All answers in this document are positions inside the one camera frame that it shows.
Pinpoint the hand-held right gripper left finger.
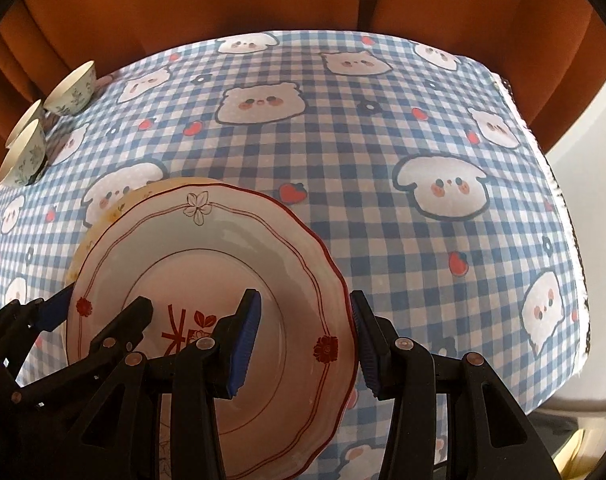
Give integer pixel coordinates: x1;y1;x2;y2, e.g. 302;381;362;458
73;289;262;480

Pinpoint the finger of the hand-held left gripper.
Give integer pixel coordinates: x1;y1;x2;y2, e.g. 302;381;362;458
10;296;154;406
3;287;76;342

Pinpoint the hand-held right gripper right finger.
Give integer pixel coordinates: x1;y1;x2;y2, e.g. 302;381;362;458
350;290;556;480

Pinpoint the small red pattern dish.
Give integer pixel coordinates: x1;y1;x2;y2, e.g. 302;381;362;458
66;183;359;463

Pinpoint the medium yellow flower plate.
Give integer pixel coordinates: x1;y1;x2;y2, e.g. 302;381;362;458
68;177;224;281

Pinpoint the blue floral ceramic bowl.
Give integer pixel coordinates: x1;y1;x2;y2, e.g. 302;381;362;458
43;60;96;117
0;120;47;188
6;100;46;150

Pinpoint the blue checkered bear tablecloth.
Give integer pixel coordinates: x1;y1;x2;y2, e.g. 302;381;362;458
0;30;592;480

